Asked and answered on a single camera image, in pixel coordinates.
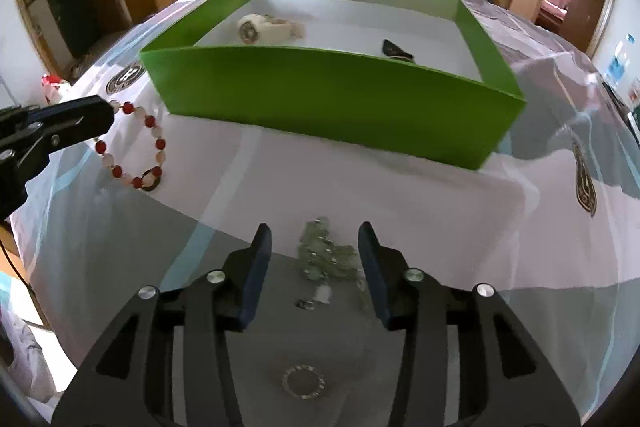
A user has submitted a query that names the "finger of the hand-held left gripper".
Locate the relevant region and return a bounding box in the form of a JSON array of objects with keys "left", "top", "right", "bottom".
[
  {"left": 30, "top": 115, "right": 115, "bottom": 158},
  {"left": 20, "top": 96, "right": 115, "bottom": 128}
]

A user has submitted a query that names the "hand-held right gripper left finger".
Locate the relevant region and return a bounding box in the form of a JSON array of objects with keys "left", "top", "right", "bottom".
[{"left": 52, "top": 223, "right": 273, "bottom": 427}]

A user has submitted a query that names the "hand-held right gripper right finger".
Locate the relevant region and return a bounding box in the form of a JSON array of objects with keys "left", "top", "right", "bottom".
[{"left": 358, "top": 222, "right": 583, "bottom": 427}]

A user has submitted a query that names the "green jade bracelet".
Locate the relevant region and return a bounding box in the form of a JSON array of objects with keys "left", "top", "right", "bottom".
[{"left": 296, "top": 217, "right": 371, "bottom": 311}]

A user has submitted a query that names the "red and white bead bracelet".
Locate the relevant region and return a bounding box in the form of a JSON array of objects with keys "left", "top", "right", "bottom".
[{"left": 94, "top": 99, "right": 169, "bottom": 194}]

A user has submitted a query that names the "green cardboard box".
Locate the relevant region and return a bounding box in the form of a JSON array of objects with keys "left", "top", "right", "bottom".
[{"left": 139, "top": 0, "right": 527, "bottom": 172}]

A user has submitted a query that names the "white wristwatch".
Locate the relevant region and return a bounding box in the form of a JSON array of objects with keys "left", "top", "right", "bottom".
[{"left": 236, "top": 13, "right": 307, "bottom": 46}]

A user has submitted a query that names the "black wristwatch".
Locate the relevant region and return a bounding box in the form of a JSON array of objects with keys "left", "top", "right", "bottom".
[{"left": 381, "top": 38, "right": 417, "bottom": 64}]

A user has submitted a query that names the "white and red shopping bag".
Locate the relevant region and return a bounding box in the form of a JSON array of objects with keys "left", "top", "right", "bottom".
[{"left": 41, "top": 74, "right": 71, "bottom": 106}]

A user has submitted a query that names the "dark entrance door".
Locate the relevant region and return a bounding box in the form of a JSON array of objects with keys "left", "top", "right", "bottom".
[{"left": 39, "top": 0, "right": 99, "bottom": 64}]

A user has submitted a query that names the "white cloth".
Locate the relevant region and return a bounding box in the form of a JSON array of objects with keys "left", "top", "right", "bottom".
[{"left": 0, "top": 307, "right": 56, "bottom": 406}]

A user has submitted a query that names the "clear water bottle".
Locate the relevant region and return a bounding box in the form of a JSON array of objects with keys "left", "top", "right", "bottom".
[{"left": 605, "top": 34, "right": 635, "bottom": 86}]

